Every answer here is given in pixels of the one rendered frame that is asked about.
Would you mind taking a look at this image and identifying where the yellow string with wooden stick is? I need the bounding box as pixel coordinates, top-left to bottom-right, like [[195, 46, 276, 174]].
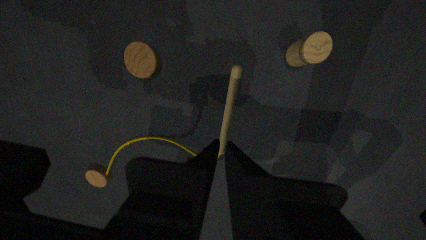
[[105, 65, 242, 175]]

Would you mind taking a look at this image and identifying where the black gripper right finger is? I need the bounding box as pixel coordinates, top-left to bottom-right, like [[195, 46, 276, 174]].
[[225, 141, 348, 240]]

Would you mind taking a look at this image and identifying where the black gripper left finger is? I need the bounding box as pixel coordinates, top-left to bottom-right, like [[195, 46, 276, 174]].
[[125, 139, 220, 240]]

